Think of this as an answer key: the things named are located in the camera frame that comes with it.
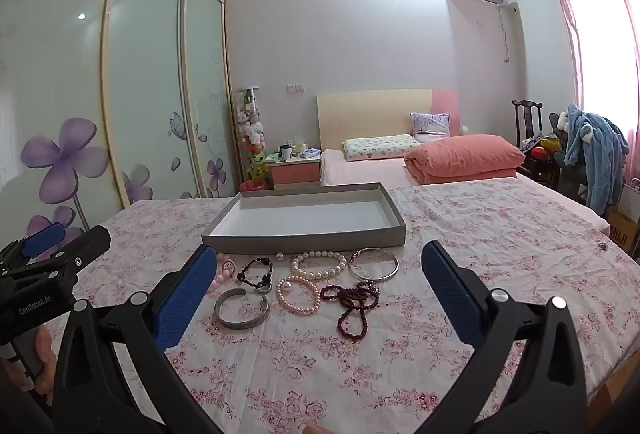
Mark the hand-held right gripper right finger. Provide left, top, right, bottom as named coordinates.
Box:
left=421, top=241, right=588, bottom=434

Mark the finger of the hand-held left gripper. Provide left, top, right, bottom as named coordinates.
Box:
left=0, top=222, right=67, bottom=272
left=47, top=225, right=112, bottom=276

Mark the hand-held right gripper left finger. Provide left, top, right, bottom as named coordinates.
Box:
left=52, top=244, right=221, bottom=434

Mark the pink bead bracelet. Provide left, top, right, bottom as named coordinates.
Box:
left=215, top=252, right=239, bottom=289

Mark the wide silver cuff bracelet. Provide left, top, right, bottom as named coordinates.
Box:
left=214, top=288, right=271, bottom=329

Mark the black bead bracelet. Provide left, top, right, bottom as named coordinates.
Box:
left=236, top=256, right=275, bottom=296

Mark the thin silver bangle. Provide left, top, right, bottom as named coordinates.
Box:
left=348, top=247, right=400, bottom=281

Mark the dark red bead necklace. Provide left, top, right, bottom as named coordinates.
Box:
left=320, top=280, right=382, bottom=340

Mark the pink pearl bracelet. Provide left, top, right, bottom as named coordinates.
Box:
left=275, top=276, right=319, bottom=316

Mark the white pearl bracelet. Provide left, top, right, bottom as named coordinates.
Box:
left=290, top=250, right=348, bottom=281

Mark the grey cardboard tray box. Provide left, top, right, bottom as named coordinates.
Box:
left=201, top=182, right=407, bottom=253

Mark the person's left hand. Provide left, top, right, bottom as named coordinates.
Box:
left=0, top=324, right=57, bottom=396

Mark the folded salmon quilt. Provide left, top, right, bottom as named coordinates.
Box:
left=403, top=134, right=526, bottom=186

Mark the pink floral bed sheet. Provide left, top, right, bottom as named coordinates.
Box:
left=50, top=176, right=640, bottom=434

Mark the bed with pink sheet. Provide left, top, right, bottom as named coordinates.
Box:
left=319, top=148, right=612, bottom=235

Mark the white patterned pillow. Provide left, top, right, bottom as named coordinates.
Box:
left=342, top=133, right=422, bottom=163

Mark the pink and beige nightstand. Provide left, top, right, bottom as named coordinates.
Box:
left=266, top=146, right=322, bottom=188

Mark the small purple floral pillow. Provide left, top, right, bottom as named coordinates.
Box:
left=409, top=112, right=451, bottom=138

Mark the red and yellow toy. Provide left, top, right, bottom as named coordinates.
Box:
left=530, top=138, right=560, bottom=161

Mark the plush toy display column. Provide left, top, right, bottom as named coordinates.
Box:
left=234, top=85, right=272, bottom=183

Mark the sliding door floral wardrobe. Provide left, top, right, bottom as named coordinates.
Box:
left=0, top=0, right=240, bottom=257

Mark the dark wooden chair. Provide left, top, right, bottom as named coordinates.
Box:
left=512, top=99, right=563, bottom=187

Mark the beige and pink headboard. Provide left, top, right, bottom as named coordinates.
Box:
left=315, top=88, right=458, bottom=151

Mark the blue plush garment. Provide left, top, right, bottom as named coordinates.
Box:
left=564, top=103, right=629, bottom=214

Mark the pink curtain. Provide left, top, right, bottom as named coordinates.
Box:
left=539, top=0, right=640, bottom=197

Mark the air conditioner cable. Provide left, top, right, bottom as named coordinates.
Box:
left=499, top=4, right=512, bottom=64

